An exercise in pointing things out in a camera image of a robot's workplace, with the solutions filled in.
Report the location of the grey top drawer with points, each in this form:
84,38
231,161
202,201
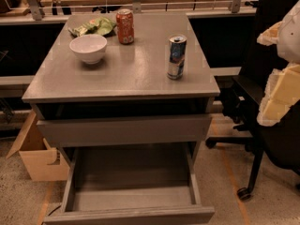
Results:
125,130

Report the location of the metal railing frame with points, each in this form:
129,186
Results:
134,3

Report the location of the grey drawer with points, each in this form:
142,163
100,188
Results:
143,184
125,130

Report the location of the black office chair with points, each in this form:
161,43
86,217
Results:
279,142

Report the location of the green chip bag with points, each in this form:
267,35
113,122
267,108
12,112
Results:
99,26

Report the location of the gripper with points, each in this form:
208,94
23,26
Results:
291,37

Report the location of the white ceramic bowl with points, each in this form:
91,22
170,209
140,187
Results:
90,48

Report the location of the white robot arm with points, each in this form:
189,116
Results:
283,86

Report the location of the cardboard box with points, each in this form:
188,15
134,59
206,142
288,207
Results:
42,162

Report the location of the silver blue energy drink can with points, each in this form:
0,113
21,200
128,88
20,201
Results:
178,45

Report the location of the orange soda can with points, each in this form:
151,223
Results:
125,28

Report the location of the grey drawer cabinet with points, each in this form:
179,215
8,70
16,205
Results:
130,81

